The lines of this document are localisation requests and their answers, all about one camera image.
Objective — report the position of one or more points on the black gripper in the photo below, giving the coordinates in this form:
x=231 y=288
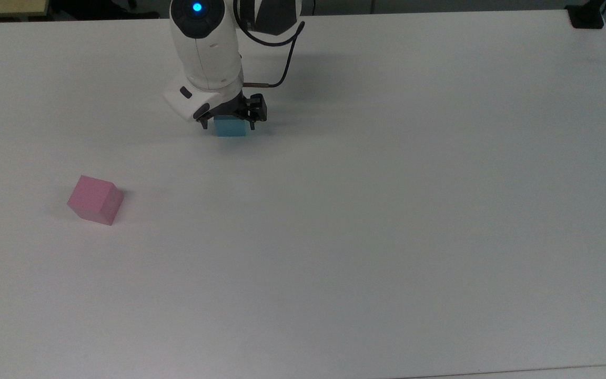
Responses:
x=232 y=108

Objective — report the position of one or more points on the blue cube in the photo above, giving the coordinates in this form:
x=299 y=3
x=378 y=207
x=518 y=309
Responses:
x=229 y=128

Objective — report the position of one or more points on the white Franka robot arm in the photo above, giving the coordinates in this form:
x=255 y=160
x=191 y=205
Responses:
x=205 y=52

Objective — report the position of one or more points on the pink cube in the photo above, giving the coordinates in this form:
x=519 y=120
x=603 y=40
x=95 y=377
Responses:
x=94 y=197

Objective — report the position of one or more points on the beige wooden board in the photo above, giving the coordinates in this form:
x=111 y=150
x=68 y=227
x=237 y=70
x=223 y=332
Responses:
x=3 y=6

